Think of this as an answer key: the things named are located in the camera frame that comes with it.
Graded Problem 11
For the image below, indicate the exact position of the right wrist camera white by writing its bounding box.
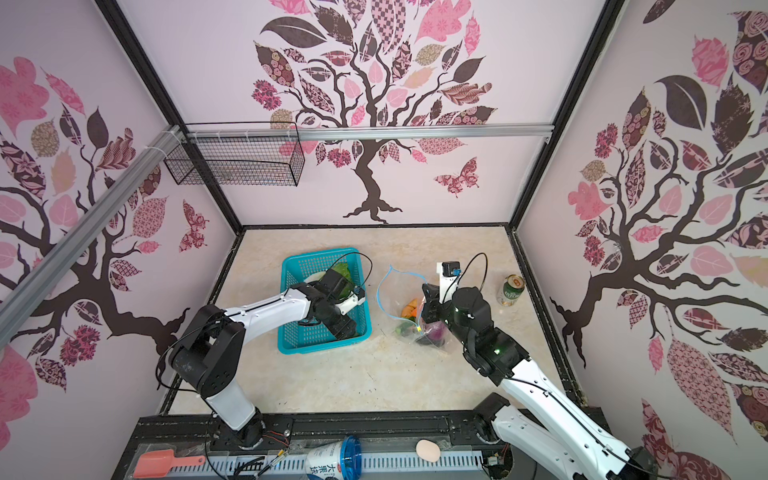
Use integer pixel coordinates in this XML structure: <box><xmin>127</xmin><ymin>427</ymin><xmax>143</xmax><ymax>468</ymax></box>
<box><xmin>436</xmin><ymin>261</ymin><xmax>462</xmax><ymax>304</ymax></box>

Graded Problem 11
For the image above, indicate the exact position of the green lettuce cabbage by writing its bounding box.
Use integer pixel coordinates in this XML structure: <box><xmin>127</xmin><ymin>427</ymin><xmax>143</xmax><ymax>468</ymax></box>
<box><xmin>304</xmin><ymin>262</ymin><xmax>354</xmax><ymax>288</ymax></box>

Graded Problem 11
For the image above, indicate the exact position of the aluminium rail left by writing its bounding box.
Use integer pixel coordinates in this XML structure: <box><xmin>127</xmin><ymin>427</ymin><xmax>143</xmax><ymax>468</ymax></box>
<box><xmin>1</xmin><ymin>125</ymin><xmax>184</xmax><ymax>346</ymax></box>

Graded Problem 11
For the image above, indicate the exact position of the white blue yogurt cup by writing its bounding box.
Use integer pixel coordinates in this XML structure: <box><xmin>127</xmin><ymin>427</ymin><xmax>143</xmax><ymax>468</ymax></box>
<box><xmin>304</xmin><ymin>436</ymin><xmax>362</xmax><ymax>480</ymax></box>

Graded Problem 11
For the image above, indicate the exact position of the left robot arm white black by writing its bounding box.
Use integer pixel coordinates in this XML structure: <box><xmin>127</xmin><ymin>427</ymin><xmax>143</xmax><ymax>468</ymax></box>
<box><xmin>163</xmin><ymin>269</ymin><xmax>366</xmax><ymax>449</ymax></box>

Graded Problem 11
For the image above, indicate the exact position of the aluminium rail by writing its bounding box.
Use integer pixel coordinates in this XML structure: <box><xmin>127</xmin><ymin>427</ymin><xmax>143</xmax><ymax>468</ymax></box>
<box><xmin>185</xmin><ymin>123</ymin><xmax>554</xmax><ymax>141</ymax></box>
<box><xmin>1</xmin><ymin>125</ymin><xmax>184</xmax><ymax>346</ymax></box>

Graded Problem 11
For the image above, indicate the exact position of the green drink can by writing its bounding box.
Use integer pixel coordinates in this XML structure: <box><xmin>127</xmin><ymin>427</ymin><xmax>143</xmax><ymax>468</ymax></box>
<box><xmin>497</xmin><ymin>274</ymin><xmax>526</xmax><ymax>306</ymax></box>

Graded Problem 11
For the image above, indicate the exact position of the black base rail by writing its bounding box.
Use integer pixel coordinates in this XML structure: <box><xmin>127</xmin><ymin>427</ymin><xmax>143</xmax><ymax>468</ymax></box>
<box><xmin>110</xmin><ymin>407</ymin><xmax>631</xmax><ymax>480</ymax></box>

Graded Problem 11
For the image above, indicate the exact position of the orange carrot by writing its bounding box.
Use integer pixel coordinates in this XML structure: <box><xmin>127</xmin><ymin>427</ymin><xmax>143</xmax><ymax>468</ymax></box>
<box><xmin>400</xmin><ymin>299</ymin><xmax>421</xmax><ymax>321</ymax></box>

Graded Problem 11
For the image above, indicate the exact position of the red plastic scoop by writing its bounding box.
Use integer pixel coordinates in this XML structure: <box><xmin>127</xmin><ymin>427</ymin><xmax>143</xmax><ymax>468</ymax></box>
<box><xmin>133</xmin><ymin>449</ymin><xmax>206</xmax><ymax>479</ymax></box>

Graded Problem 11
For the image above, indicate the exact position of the teal plastic basket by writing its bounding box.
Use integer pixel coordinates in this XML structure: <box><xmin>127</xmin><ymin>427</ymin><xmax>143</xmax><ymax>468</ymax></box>
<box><xmin>278</xmin><ymin>248</ymin><xmax>373</xmax><ymax>355</ymax></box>

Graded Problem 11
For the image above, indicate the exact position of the aluminium rail back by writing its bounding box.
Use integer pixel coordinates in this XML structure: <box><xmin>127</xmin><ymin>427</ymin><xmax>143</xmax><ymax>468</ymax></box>
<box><xmin>185</xmin><ymin>123</ymin><xmax>554</xmax><ymax>141</ymax></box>

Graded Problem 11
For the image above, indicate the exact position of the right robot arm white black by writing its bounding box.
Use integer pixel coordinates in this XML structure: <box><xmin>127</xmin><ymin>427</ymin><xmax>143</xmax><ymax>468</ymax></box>
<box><xmin>422</xmin><ymin>284</ymin><xmax>659</xmax><ymax>479</ymax></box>

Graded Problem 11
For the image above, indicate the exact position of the purple onion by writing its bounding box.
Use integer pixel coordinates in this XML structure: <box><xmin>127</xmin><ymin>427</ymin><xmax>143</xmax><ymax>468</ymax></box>
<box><xmin>424</xmin><ymin>321</ymin><xmax>450</xmax><ymax>347</ymax></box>

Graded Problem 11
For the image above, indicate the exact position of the white cable tray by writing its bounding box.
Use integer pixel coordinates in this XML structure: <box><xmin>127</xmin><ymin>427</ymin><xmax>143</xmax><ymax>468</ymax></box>
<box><xmin>166</xmin><ymin>451</ymin><xmax>484</xmax><ymax>479</ymax></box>

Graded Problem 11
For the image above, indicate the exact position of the clear zip bag blue zipper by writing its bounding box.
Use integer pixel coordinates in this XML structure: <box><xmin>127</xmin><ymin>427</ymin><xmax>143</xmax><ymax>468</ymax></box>
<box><xmin>375</xmin><ymin>266</ymin><xmax>448</xmax><ymax>349</ymax></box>

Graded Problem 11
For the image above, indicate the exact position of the black wire basket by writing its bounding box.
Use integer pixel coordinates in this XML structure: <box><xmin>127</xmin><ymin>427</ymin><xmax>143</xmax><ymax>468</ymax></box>
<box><xmin>164</xmin><ymin>120</ymin><xmax>305</xmax><ymax>187</ymax></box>

